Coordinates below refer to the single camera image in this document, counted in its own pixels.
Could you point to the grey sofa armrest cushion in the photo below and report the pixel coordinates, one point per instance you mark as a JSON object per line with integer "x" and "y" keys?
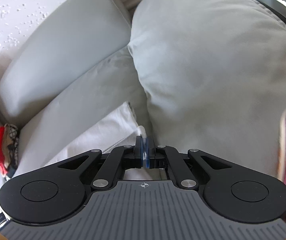
{"x": 208, "y": 67}

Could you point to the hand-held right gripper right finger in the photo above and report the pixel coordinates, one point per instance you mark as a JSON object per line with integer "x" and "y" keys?
{"x": 150, "y": 155}

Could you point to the tan garment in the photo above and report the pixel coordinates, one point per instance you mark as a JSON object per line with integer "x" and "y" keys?
{"x": 10, "y": 132}

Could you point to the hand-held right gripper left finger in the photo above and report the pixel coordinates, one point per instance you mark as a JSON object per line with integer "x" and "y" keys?
{"x": 141, "y": 155}

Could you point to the grey sofa backrest cushion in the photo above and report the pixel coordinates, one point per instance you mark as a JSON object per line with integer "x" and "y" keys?
{"x": 58, "y": 42}

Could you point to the grey sofa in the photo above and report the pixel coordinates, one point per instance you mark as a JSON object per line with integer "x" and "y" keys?
{"x": 88, "y": 90}

